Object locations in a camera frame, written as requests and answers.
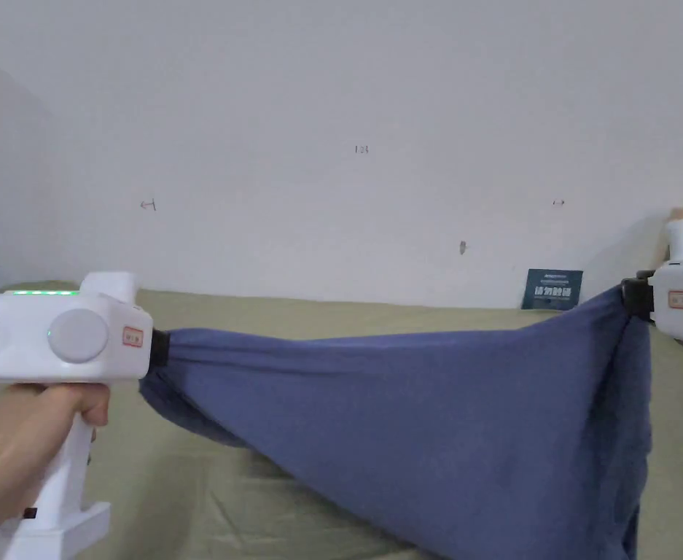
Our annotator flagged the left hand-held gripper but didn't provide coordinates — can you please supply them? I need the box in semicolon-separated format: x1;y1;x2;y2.
0;271;171;560

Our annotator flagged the dark blue shirt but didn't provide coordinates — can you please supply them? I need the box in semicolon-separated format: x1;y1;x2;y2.
138;285;655;560

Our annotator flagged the person's left hand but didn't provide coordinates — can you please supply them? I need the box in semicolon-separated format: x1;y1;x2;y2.
0;382;112;521

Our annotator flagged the dark card with white print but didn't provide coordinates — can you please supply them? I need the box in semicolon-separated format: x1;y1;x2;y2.
520;268;585;311

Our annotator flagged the bed with pale green sheet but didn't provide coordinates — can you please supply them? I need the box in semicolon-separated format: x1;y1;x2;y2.
0;284;683;560

